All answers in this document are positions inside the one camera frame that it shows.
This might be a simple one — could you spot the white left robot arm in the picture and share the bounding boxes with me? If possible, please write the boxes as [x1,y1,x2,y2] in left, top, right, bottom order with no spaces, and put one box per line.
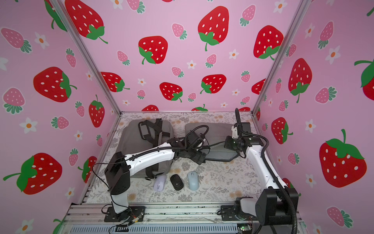
[105,136,206,214]

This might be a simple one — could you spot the black computer mouse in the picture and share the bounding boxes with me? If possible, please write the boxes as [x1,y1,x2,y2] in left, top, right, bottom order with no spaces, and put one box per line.
[170,174,184,191]

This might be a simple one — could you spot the grey laptop sleeve bag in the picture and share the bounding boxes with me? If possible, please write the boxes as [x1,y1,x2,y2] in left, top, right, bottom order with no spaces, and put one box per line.
[185,123,239,162]

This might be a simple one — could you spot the lilac computer mouse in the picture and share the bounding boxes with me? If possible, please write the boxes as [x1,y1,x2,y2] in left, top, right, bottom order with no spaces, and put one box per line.
[153,175,167,192]

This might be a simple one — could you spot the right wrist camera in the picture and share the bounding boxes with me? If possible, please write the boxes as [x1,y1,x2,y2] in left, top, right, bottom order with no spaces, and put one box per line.
[231,122,252,139]

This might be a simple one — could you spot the aluminium frame post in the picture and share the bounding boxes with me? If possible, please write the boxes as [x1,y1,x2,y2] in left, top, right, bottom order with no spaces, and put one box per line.
[251,0,312,117]
[51,0,122,116]

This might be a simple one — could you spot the light blue computer mouse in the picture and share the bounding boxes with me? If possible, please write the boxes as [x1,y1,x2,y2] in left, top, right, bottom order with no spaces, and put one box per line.
[188,171,199,191]

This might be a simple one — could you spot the black thin cable left arm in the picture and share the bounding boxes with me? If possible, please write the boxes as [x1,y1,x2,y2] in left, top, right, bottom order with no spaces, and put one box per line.
[92,162,129,205]

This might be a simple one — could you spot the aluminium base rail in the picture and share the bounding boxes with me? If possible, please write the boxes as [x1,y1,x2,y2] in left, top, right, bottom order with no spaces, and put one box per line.
[59,202,307,234]

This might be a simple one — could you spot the aluminium frame post right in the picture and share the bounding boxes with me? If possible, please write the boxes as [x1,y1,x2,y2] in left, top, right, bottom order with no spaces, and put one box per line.
[251,0,312,117]

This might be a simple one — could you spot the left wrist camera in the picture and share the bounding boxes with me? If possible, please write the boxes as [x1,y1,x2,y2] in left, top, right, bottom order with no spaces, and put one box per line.
[186,131,205,148]

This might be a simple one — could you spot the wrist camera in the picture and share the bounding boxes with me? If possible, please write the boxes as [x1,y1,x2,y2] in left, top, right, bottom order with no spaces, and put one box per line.
[231,122,252,139]
[186,131,205,148]

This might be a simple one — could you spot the grey backpack with black straps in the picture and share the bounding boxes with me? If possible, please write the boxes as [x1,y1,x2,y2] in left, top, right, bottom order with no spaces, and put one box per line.
[116,119,174,179]

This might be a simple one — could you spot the aluminium frame post left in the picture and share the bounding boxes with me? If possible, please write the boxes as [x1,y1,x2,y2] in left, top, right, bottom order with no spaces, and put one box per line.
[51,0,122,116]

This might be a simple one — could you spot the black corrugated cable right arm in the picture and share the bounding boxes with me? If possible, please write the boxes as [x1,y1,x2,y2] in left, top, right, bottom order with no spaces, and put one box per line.
[242,133,299,234]

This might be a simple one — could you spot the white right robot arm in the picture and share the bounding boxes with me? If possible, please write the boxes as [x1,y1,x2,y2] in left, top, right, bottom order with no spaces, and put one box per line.
[224,134,299,233]

